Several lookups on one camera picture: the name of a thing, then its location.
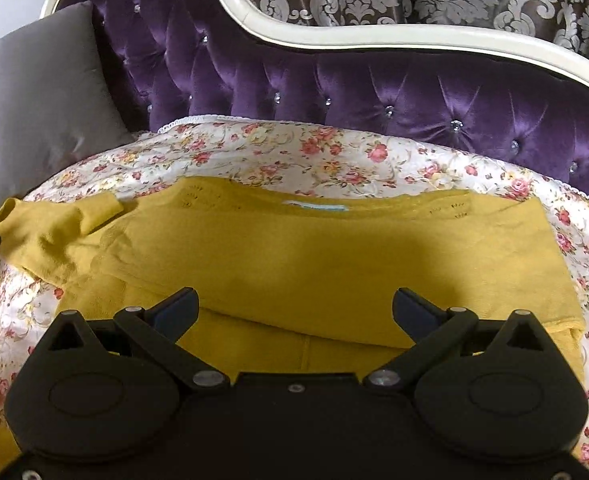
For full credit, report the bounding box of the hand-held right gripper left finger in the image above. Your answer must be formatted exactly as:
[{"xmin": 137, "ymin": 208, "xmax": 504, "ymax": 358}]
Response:
[{"xmin": 38, "ymin": 287, "xmax": 231, "ymax": 395}]

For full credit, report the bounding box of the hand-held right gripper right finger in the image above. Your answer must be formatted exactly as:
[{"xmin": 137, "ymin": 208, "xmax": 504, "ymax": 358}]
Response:
[{"xmin": 365, "ymin": 287, "xmax": 551, "ymax": 393}]

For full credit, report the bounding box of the mustard yellow knit sweater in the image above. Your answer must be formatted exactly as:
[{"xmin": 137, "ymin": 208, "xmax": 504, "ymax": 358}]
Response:
[{"xmin": 0, "ymin": 177, "xmax": 588, "ymax": 466}]

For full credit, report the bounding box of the grey cushion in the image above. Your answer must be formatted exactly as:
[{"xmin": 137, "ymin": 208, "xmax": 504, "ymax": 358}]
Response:
[{"xmin": 0, "ymin": 0, "xmax": 136, "ymax": 233}]

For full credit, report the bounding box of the floral print blanket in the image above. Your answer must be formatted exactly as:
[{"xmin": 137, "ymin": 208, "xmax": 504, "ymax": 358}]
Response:
[{"xmin": 0, "ymin": 115, "xmax": 589, "ymax": 480}]

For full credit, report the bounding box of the purple tufted sofa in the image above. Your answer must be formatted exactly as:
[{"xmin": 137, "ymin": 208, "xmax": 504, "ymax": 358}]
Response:
[{"xmin": 39, "ymin": 0, "xmax": 589, "ymax": 196}]

